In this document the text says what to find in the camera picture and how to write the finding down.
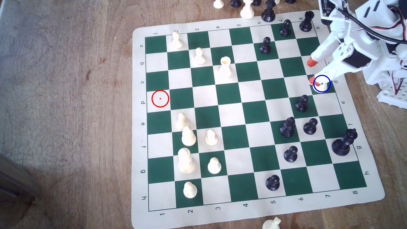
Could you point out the black bishop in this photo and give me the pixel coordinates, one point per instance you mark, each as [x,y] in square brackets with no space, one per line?
[268,13]

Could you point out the black king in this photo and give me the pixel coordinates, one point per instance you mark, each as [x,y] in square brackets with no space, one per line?
[342,145]

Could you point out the white bishop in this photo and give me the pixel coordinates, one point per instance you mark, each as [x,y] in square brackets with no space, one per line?
[247,11]
[188,138]

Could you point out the grey metal object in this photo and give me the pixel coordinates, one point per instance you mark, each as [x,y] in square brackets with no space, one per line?
[16,178]

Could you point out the black pawn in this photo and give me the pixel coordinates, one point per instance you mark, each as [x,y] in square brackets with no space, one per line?
[301,104]
[272,183]
[310,127]
[235,3]
[265,47]
[290,155]
[285,29]

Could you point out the black camera module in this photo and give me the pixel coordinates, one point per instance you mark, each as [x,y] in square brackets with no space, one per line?
[327,11]

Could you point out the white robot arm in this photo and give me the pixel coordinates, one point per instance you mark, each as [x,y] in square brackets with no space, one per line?
[378,16]

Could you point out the small white rook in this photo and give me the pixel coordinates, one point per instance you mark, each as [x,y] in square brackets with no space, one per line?
[321,88]

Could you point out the white queen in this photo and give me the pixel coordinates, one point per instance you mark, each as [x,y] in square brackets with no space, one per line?
[186,162]

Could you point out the black rook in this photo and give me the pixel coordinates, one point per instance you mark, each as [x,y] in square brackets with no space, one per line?
[306,23]

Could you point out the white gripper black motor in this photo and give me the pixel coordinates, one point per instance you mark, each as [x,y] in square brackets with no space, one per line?
[344,51]

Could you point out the white knight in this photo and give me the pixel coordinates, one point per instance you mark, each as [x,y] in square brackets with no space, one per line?
[271,224]

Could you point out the white pawn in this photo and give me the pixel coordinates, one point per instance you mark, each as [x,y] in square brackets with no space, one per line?
[190,190]
[214,167]
[182,122]
[211,139]
[199,58]
[176,41]
[218,3]

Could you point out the black chess piece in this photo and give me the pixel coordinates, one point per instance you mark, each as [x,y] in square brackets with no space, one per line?
[290,1]
[256,2]

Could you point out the green and white chess mat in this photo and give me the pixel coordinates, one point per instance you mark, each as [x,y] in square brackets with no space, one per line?
[254,111]

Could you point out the black knight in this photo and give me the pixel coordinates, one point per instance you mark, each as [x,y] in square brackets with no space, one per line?
[287,128]

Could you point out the tall white rook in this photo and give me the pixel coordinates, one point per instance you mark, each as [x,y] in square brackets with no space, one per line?
[224,68]

